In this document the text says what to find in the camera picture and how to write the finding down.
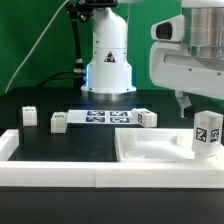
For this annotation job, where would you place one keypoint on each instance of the black cable post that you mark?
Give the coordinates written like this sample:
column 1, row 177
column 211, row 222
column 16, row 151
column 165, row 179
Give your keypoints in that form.
column 79, row 70

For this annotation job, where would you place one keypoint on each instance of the white plate with blue tags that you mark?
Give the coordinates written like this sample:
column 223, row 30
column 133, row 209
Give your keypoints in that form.
column 100, row 117

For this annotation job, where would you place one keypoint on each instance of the white U-shaped obstacle fence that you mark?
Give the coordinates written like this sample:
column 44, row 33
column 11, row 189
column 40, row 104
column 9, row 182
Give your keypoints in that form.
column 198, row 173

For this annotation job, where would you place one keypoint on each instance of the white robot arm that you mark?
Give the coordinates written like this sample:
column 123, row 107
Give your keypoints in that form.
column 109, row 75

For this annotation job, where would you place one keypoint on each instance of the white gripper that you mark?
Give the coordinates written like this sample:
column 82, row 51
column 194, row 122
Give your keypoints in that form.
column 171, row 66

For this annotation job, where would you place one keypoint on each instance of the white square tabletop part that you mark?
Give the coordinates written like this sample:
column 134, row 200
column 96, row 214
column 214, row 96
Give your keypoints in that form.
column 153, row 145

